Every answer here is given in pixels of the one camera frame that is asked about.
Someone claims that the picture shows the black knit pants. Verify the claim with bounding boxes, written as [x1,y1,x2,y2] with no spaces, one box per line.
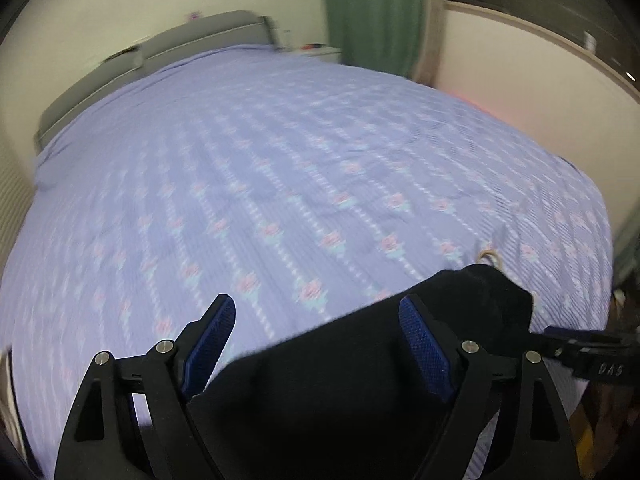
[186,263,535,480]

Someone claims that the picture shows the tan drawstring cord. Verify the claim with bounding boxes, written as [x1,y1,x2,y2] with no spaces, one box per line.
[475,248,506,273]

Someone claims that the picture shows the green curtain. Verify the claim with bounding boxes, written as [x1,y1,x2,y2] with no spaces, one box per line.
[324,0,425,77]

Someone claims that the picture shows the grey padded headboard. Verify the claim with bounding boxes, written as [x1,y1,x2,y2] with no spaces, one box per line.
[34,10,277,153]

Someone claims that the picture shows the white bedside table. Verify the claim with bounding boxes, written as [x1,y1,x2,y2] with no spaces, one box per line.
[294,42,342,64]

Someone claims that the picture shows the purple floral bed sheet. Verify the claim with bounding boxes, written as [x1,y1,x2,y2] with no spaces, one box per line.
[1,46,612,476]

